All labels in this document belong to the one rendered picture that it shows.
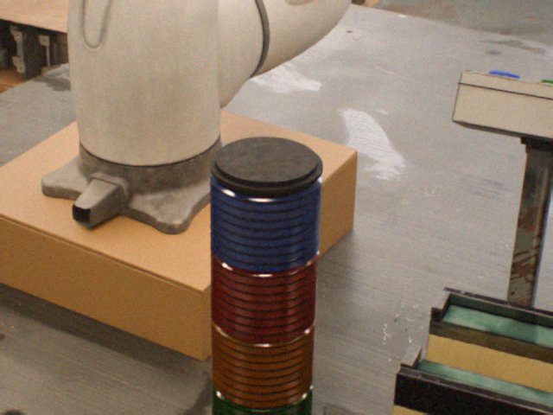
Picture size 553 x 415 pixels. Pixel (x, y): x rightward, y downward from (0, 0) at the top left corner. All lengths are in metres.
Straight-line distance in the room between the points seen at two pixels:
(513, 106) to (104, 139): 0.41
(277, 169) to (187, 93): 0.57
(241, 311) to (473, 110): 0.53
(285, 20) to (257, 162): 0.67
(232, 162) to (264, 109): 1.10
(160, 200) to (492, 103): 0.36
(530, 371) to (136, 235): 0.42
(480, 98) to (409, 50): 0.85
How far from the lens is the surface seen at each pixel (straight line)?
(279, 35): 1.26
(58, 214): 1.23
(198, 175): 1.22
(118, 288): 1.18
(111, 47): 1.14
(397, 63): 1.89
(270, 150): 0.61
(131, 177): 1.20
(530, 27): 4.55
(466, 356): 1.03
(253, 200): 0.58
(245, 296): 0.61
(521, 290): 1.19
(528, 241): 1.16
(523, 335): 1.02
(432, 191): 1.48
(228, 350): 0.64
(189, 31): 1.14
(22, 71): 3.50
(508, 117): 1.09
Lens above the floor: 1.49
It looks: 29 degrees down
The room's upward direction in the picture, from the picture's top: 1 degrees clockwise
